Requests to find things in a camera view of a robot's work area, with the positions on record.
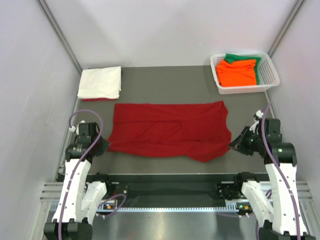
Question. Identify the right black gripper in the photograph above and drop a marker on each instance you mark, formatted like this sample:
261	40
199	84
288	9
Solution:
238	143

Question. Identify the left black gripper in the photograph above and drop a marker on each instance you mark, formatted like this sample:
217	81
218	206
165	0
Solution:
105	145

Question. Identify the dark red t shirt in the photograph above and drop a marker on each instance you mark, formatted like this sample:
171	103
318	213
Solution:
197	131

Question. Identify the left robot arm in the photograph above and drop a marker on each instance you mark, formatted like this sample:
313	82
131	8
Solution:
80	196

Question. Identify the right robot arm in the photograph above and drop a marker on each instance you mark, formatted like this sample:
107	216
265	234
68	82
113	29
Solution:
277	211

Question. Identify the folded red t shirt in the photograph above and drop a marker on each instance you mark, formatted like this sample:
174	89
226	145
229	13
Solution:
98	99

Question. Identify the folded white t shirt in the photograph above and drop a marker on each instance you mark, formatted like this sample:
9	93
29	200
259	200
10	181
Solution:
100	83

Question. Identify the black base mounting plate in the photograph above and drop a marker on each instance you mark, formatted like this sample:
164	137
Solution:
171	190

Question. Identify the white plastic basket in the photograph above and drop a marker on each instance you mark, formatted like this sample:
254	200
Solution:
267	73

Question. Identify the orange t shirt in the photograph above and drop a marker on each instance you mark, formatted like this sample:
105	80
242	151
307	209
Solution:
238	74

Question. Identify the green t shirt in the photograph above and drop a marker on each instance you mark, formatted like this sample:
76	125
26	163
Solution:
230	58

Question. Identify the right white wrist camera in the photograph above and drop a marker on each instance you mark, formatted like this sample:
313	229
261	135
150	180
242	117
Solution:
257	117

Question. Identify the grey slotted cable duct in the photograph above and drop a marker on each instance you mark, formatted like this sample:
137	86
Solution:
228	207

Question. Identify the aluminium frame rail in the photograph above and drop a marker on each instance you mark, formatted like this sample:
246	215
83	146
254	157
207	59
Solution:
52	191

